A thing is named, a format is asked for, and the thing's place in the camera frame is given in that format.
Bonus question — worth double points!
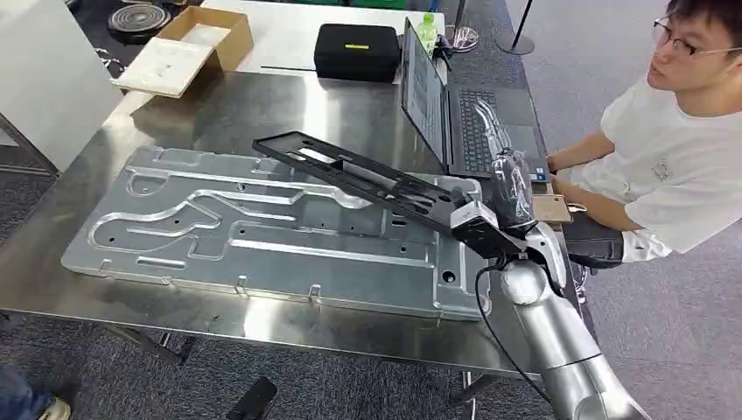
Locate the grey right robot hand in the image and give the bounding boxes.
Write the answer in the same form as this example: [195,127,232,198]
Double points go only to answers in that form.
[473,99,539,236]

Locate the black plastic plate frame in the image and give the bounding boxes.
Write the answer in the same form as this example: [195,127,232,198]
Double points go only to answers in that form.
[252,130,473,233]

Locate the tan smartphone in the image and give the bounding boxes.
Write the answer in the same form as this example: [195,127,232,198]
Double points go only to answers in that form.
[532,193,575,226]

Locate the black laptop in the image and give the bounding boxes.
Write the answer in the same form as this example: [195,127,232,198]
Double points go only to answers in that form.
[400,17,550,183]

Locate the dark stanchion base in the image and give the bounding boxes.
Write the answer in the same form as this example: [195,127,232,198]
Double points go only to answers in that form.
[497,0,537,56]

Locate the person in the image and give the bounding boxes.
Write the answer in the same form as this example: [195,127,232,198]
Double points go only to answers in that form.
[544,0,742,270]

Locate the chrome stanchion base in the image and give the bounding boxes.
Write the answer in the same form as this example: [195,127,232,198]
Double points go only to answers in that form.
[446,0,480,53]

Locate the green drink bottle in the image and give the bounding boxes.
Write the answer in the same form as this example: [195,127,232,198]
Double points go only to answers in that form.
[416,12,438,56]

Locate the black zip case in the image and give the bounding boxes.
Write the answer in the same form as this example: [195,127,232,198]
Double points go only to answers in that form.
[313,23,403,83]

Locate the stamped metal panel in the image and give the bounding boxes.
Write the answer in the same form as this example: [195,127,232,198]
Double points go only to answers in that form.
[60,144,493,322]

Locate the steel table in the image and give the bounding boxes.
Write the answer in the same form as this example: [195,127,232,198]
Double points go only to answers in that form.
[0,68,599,420]

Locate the white table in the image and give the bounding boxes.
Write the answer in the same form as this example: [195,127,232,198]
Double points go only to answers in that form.
[199,0,447,76]

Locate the brown cardboard box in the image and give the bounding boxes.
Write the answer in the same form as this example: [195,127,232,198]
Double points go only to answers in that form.
[156,5,255,74]

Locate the black robot foot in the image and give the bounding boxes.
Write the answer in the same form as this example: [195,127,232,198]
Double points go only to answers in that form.
[226,376,279,420]

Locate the white foam slab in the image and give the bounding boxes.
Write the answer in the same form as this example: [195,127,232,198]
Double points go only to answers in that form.
[111,35,217,99]

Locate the black round disc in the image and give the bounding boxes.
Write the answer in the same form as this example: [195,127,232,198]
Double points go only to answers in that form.
[107,3,172,45]

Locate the person's leg with shoe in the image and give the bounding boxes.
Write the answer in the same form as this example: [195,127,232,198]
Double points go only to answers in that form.
[0,363,74,420]

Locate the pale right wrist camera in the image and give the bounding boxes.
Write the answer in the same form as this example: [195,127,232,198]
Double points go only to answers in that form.
[449,199,529,260]

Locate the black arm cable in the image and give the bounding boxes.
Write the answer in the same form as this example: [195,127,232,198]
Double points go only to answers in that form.
[473,263,555,407]

